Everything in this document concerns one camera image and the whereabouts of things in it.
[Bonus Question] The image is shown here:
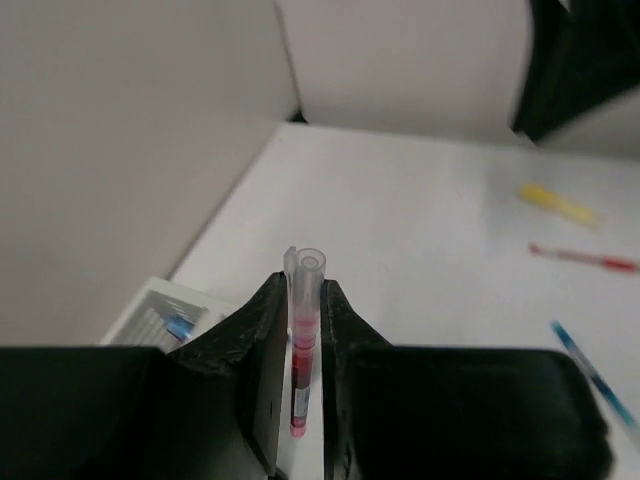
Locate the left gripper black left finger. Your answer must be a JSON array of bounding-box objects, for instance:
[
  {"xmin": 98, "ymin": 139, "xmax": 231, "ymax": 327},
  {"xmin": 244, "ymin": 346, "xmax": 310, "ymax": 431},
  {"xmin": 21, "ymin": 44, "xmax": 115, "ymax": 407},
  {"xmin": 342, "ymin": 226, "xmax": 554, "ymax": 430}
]
[{"xmin": 1, "ymin": 272, "xmax": 287, "ymax": 479}]

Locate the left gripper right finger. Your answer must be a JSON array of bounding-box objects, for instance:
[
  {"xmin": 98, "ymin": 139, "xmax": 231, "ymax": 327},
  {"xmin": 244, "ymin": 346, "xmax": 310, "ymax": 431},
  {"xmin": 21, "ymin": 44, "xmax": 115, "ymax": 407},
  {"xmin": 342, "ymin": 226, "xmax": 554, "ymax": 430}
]
[{"xmin": 320, "ymin": 280, "xmax": 615, "ymax": 479}]

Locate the blue highlighter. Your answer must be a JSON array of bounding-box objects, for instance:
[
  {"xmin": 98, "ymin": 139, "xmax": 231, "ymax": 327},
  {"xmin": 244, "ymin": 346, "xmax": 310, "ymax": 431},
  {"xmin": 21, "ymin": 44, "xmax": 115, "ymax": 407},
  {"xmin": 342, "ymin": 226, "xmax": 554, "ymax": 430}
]
[{"xmin": 164, "ymin": 315, "xmax": 195, "ymax": 343}]

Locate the dark red pen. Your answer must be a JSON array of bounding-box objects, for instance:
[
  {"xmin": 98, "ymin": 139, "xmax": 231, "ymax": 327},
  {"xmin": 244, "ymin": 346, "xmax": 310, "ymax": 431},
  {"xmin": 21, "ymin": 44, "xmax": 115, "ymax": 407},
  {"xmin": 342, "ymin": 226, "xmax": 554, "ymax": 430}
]
[{"xmin": 283, "ymin": 246, "xmax": 326, "ymax": 438}]

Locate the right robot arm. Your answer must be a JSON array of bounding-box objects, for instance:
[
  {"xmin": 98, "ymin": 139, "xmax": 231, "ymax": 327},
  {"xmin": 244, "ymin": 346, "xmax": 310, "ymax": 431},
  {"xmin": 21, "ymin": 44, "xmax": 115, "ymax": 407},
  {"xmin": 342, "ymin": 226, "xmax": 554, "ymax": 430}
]
[{"xmin": 511, "ymin": 1, "xmax": 639, "ymax": 143}]

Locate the white slotted container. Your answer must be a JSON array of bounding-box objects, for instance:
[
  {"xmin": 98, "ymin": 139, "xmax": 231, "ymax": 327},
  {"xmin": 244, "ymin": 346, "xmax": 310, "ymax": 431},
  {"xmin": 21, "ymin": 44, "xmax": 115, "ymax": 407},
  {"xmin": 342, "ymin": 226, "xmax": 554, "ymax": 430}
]
[{"xmin": 100, "ymin": 277, "xmax": 239, "ymax": 353}]

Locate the teal blue pen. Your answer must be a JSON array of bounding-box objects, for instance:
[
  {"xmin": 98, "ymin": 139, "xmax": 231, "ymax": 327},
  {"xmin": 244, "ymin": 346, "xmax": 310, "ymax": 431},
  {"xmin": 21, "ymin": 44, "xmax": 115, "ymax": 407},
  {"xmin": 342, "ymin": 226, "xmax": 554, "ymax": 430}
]
[{"xmin": 551, "ymin": 321, "xmax": 639, "ymax": 435}]

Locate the yellow highlighter right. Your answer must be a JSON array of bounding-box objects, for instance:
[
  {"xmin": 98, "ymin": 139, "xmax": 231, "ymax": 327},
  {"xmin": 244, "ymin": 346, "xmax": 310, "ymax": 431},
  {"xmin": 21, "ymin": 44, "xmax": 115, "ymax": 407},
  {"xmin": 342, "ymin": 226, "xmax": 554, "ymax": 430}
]
[{"xmin": 517, "ymin": 183, "xmax": 603, "ymax": 230}]

